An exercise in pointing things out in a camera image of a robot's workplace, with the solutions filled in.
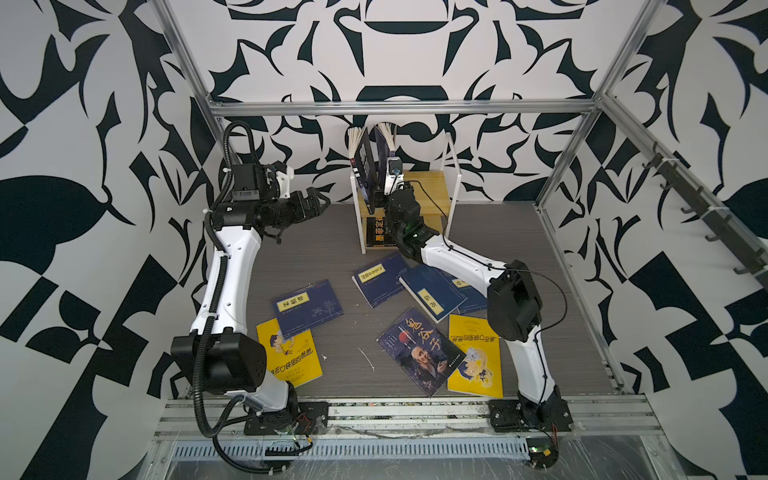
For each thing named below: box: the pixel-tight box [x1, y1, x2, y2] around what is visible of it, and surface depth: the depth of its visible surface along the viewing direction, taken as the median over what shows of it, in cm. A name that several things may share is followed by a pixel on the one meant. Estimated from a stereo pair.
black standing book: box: [352, 128, 377, 216], surface depth 84 cm
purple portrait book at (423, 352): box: [376, 306, 467, 398], surface depth 85 cm
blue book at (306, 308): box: [272, 279, 344, 340], surface depth 93 cm
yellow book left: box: [256, 318, 323, 388], surface depth 85 cm
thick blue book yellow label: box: [398, 264, 468, 324], surface depth 95 cm
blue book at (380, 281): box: [351, 254, 407, 309], surface depth 99 cm
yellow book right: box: [448, 314, 504, 399], surface depth 83 cm
